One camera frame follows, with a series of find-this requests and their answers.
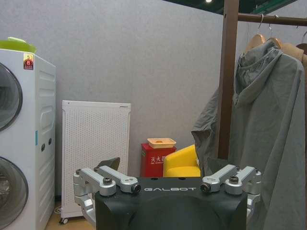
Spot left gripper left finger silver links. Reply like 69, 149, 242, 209
72, 157, 142, 222

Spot brown rack post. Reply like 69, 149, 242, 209
217, 0, 239, 161

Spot light wooden hanger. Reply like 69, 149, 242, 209
265, 23, 284, 50
244, 13, 267, 53

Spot white perforated air purifier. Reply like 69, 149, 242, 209
59, 100, 131, 225

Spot beige plastic tray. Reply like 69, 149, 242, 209
147, 138, 177, 148

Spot dark wooden hanger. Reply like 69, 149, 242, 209
295, 32, 307, 50

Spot brown rack rail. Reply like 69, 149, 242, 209
237, 13, 307, 27

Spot white stacked washer dryer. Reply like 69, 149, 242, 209
0, 48, 57, 230

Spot grey hooded jacket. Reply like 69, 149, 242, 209
191, 39, 307, 230

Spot green plastic basin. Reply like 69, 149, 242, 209
0, 37, 38, 54

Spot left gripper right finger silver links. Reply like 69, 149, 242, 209
201, 157, 262, 218

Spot yellow armchair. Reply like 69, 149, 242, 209
163, 144, 201, 178

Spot red fire extinguisher box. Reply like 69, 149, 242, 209
141, 142, 177, 178

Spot beige coat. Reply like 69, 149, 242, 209
280, 42, 307, 72

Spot red energy label sticker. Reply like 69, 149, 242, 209
23, 53, 35, 70

